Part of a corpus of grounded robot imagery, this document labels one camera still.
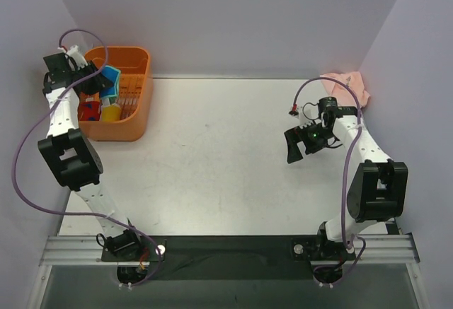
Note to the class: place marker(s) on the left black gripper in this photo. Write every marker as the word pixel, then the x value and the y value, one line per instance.
pixel 89 80

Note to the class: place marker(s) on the yellow rolled towel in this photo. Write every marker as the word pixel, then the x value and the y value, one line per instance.
pixel 110 113

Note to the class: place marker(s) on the red rolled towel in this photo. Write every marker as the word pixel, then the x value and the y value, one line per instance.
pixel 89 111

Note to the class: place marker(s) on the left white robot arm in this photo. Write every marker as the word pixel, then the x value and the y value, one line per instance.
pixel 70 156

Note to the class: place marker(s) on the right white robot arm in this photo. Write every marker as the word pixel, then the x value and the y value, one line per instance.
pixel 373 184

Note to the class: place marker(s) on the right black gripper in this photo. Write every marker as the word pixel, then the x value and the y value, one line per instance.
pixel 303 139

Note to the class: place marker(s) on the aluminium frame rail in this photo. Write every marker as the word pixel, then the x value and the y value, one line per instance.
pixel 371 249

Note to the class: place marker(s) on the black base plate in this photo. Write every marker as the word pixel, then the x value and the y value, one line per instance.
pixel 226 268

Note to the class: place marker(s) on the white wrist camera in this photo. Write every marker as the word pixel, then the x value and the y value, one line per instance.
pixel 75 53
pixel 305 118

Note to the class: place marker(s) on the pink crumpled towel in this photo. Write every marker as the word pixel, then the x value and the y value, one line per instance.
pixel 353 80

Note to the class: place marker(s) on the orange plastic basket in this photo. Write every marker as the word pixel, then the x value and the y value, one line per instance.
pixel 135 92

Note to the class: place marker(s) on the green blue yellow towel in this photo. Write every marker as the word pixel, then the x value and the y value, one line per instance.
pixel 110 93

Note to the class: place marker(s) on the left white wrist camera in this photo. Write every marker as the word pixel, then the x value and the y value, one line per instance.
pixel 75 53

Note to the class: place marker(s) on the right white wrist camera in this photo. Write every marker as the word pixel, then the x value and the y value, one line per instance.
pixel 305 118

